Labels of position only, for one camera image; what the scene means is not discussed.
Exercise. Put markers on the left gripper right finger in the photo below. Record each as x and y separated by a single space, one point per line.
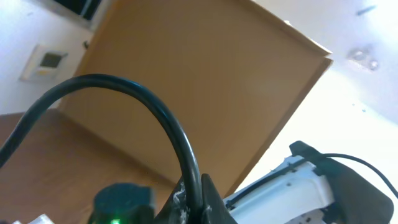
214 210

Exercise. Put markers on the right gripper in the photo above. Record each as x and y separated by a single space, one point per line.
123 203

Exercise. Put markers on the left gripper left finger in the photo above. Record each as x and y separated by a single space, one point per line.
175 210

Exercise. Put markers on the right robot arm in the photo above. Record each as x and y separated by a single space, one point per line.
308 187

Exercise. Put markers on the brown cardboard box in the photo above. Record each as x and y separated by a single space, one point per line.
230 71

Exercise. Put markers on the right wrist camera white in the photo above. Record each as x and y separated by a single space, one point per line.
42 219

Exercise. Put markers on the white wall panel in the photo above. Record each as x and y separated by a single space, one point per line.
44 64

